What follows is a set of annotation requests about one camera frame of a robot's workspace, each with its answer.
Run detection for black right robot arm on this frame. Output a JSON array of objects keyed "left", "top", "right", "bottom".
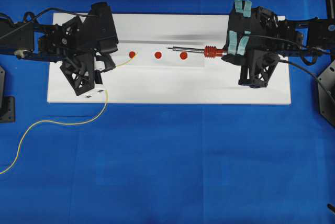
[{"left": 222, "top": 0, "right": 334, "bottom": 88}]

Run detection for black soldering iron cable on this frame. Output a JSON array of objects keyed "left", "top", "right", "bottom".
[{"left": 244, "top": 35, "right": 335, "bottom": 91}]

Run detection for red dot mark middle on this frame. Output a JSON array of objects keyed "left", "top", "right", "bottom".
[{"left": 154, "top": 51, "right": 162, "bottom": 59}]

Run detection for black left camera cable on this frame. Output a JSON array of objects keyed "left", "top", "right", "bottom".
[{"left": 0, "top": 8, "right": 91, "bottom": 39}]

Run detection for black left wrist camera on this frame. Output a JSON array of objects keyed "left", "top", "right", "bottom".
[{"left": 90, "top": 2, "right": 119, "bottom": 54}]

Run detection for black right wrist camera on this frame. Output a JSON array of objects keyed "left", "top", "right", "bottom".
[{"left": 226, "top": 0, "right": 252, "bottom": 55}]

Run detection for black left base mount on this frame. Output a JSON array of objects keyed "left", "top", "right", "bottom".
[{"left": 0, "top": 66, "right": 15, "bottom": 124}]

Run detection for blue table cloth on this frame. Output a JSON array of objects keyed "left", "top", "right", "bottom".
[{"left": 0, "top": 0, "right": 335, "bottom": 224}]

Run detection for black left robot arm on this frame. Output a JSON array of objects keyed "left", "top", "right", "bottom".
[{"left": 1, "top": 10, "right": 118, "bottom": 97}]

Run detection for yellow solder wire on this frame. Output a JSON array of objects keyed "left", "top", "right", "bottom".
[{"left": 0, "top": 55, "right": 139, "bottom": 175}]

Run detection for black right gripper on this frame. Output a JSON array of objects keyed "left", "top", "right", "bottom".
[{"left": 222, "top": 7, "right": 289, "bottom": 88}]

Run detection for white rectangular board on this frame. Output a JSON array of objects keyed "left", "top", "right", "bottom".
[{"left": 46, "top": 12, "right": 292, "bottom": 105}]

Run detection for red dot mark near iron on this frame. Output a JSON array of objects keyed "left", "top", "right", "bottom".
[{"left": 180, "top": 52, "right": 188, "bottom": 60}]

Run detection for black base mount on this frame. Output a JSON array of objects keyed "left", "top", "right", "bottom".
[
  {"left": 0, "top": 66, "right": 15, "bottom": 124},
  {"left": 318, "top": 61, "right": 334, "bottom": 127}
]

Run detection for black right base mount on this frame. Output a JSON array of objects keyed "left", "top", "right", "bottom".
[{"left": 318, "top": 61, "right": 334, "bottom": 127}]

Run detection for red dot mark near solder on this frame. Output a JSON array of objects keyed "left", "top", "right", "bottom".
[{"left": 129, "top": 51, "right": 137, "bottom": 59}]

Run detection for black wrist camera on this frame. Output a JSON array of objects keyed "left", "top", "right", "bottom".
[
  {"left": 226, "top": 0, "right": 252, "bottom": 55},
  {"left": 90, "top": 2, "right": 119, "bottom": 54}
]

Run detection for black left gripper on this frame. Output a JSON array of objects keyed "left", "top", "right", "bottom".
[{"left": 36, "top": 16, "right": 116, "bottom": 96}]

